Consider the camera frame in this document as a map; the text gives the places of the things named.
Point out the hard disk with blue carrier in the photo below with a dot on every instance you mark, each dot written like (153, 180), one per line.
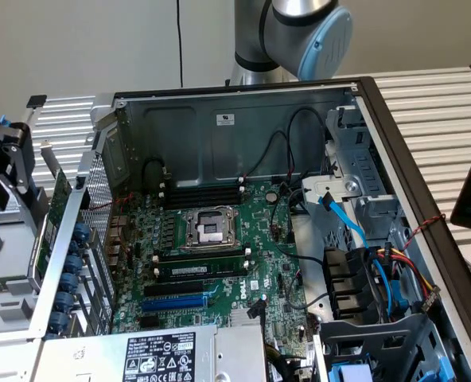
(13, 207)

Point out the blue expansion slot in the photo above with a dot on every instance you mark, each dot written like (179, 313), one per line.
(173, 303)

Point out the green Dell motherboard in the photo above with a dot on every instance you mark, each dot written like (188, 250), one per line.
(259, 238)

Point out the silver power supply unit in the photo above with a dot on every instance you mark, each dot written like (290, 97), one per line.
(160, 356)

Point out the black RAM slot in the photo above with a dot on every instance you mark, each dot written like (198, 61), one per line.
(201, 254)
(203, 198)
(203, 189)
(203, 202)
(203, 193)

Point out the short black expansion slot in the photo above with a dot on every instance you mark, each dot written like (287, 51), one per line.
(149, 322)

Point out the black long expansion slot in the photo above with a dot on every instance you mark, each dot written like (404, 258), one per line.
(173, 288)

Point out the CPU socket metal frame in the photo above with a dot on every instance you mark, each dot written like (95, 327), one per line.
(209, 228)

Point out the silver chipset heat sink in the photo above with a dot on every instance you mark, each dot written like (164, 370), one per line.
(245, 317)

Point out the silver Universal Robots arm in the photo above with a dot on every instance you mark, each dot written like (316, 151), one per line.
(283, 24)

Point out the grey blue drive cage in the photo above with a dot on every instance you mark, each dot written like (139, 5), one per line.
(378, 350)

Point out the grey parts rack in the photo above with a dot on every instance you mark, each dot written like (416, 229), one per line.
(8, 306)

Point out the silver metal disk bay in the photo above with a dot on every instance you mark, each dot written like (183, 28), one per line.
(363, 175)

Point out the open PC case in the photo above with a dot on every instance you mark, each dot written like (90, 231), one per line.
(203, 147)

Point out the round coin battery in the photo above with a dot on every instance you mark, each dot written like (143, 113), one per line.
(271, 196)

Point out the blue card latch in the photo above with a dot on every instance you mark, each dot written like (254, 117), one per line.
(75, 264)
(66, 301)
(81, 233)
(68, 282)
(59, 321)

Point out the white case sticker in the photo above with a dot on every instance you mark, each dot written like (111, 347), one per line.
(225, 119)

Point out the spare green RAM stick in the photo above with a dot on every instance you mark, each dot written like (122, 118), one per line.
(1, 285)

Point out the green graphics card black fan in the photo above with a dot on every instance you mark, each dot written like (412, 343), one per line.
(58, 195)

